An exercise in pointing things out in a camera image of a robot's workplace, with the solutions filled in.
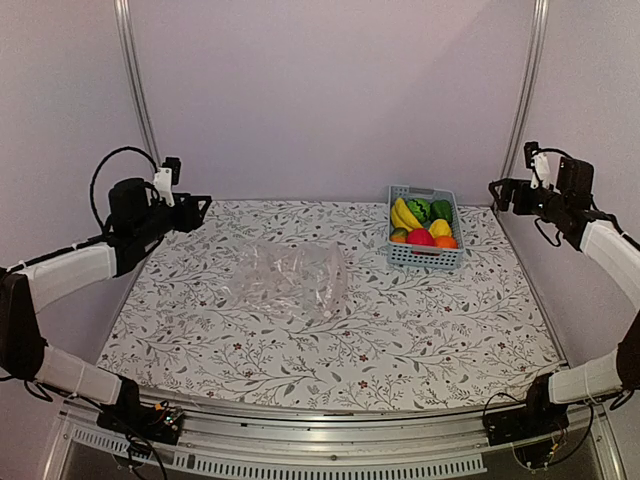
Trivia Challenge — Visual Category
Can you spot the floral patterned table mat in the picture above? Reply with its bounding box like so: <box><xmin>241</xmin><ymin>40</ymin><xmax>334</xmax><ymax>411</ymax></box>
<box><xmin>99</xmin><ymin>201</ymin><xmax>562</xmax><ymax>411</ymax></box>

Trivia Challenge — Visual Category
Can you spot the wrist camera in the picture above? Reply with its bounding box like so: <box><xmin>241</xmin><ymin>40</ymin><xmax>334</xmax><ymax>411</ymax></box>
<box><xmin>153</xmin><ymin>157</ymin><xmax>181</xmax><ymax>207</ymax></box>
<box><xmin>524</xmin><ymin>141</ymin><xmax>551</xmax><ymax>189</ymax></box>

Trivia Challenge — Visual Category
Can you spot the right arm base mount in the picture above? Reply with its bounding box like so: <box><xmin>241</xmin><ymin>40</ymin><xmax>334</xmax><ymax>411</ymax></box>
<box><xmin>482</xmin><ymin>393</ymin><xmax>569</xmax><ymax>470</ymax></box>

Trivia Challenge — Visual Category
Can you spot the clear zip top bag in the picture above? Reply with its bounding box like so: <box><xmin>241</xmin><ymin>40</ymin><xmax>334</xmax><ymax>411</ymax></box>
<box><xmin>221</xmin><ymin>241</ymin><xmax>348</xmax><ymax>326</ymax></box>

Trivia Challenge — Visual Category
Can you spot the light blue plastic basket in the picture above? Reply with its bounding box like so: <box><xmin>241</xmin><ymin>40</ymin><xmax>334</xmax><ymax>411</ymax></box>
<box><xmin>387</xmin><ymin>185</ymin><xmax>464</xmax><ymax>270</ymax></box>

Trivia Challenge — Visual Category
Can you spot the green toy bell pepper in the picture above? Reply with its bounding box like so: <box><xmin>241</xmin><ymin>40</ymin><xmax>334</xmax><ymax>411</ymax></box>
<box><xmin>430</xmin><ymin>200</ymin><xmax>453</xmax><ymax>225</ymax></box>

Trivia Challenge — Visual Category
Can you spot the yellow toy banana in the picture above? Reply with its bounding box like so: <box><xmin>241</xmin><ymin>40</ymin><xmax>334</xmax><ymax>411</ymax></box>
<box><xmin>390</xmin><ymin>197</ymin><xmax>423</xmax><ymax>232</ymax></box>

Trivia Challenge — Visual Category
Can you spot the left aluminium frame post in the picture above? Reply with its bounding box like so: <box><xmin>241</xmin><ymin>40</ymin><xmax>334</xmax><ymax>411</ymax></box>
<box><xmin>114</xmin><ymin>0</ymin><xmax>160</xmax><ymax>161</ymax></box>

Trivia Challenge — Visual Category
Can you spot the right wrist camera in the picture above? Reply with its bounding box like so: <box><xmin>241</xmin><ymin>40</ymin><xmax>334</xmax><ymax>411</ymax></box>
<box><xmin>524</xmin><ymin>141</ymin><xmax>551</xmax><ymax>189</ymax></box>

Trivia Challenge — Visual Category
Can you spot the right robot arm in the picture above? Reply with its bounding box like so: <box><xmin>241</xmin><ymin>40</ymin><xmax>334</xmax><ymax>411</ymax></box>
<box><xmin>488</xmin><ymin>149</ymin><xmax>639</xmax><ymax>436</ymax></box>

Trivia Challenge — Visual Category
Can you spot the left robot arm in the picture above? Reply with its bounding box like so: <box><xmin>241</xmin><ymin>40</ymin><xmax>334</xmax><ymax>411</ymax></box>
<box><xmin>1</xmin><ymin>169</ymin><xmax>212</xmax><ymax>434</ymax></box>

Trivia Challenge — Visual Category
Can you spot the right aluminium frame post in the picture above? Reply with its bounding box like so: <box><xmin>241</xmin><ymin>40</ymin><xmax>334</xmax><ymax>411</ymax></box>
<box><xmin>499</xmin><ymin>0</ymin><xmax>549</xmax><ymax>178</ymax></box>

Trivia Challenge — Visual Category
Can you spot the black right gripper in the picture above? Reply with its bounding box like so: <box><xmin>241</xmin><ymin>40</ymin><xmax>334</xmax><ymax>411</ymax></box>
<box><xmin>490</xmin><ymin>178</ymin><xmax>569</xmax><ymax>224</ymax></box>

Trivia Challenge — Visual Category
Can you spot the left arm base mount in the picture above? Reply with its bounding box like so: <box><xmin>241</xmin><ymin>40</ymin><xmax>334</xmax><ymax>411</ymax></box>
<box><xmin>97</xmin><ymin>393</ymin><xmax>184</xmax><ymax>445</ymax></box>

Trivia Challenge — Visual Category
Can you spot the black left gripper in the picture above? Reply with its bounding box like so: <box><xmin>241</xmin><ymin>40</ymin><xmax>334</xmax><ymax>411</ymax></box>
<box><xmin>134</xmin><ymin>193</ymin><xmax>213</xmax><ymax>246</ymax></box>

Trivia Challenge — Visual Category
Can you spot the orange toy orange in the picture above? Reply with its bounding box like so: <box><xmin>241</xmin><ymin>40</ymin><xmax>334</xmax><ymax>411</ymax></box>
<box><xmin>434</xmin><ymin>236</ymin><xmax>458</xmax><ymax>249</ymax></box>

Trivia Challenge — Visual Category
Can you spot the green toy watermelon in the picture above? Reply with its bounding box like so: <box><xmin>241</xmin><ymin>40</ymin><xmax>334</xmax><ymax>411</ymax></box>
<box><xmin>406</xmin><ymin>198</ymin><xmax>431</xmax><ymax>224</ymax></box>

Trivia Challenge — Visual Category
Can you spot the yellow toy bell pepper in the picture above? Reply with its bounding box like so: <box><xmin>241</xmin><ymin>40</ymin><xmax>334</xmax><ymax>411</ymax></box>
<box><xmin>429</xmin><ymin>219</ymin><xmax>453</xmax><ymax>238</ymax></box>

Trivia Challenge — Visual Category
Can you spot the aluminium frame post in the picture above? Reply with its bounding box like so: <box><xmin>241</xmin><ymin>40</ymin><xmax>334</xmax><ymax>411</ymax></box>
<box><xmin>499</xmin><ymin>0</ymin><xmax>549</xmax><ymax>178</ymax></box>
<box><xmin>114</xmin><ymin>0</ymin><xmax>160</xmax><ymax>161</ymax></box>

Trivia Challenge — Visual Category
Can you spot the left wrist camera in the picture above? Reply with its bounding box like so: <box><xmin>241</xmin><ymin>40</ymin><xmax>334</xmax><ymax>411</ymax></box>
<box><xmin>153</xmin><ymin>157</ymin><xmax>181</xmax><ymax>207</ymax></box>

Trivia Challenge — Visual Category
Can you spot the green orange toy mango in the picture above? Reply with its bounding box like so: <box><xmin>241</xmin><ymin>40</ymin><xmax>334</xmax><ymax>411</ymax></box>
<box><xmin>389</xmin><ymin>227</ymin><xmax>409</xmax><ymax>243</ymax></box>

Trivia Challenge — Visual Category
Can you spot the left black looped cable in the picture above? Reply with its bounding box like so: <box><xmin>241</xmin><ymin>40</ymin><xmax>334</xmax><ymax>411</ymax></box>
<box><xmin>88</xmin><ymin>145</ymin><xmax>159</xmax><ymax>232</ymax></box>

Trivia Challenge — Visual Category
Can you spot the red toy apple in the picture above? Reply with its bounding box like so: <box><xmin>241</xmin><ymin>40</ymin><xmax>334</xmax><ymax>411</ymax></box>
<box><xmin>406</xmin><ymin>228</ymin><xmax>435</xmax><ymax>247</ymax></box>

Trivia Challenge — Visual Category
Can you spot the aluminium front rail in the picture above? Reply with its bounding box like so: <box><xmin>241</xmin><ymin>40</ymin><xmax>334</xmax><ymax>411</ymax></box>
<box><xmin>43</xmin><ymin>389</ymin><xmax>630</xmax><ymax>479</ymax></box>

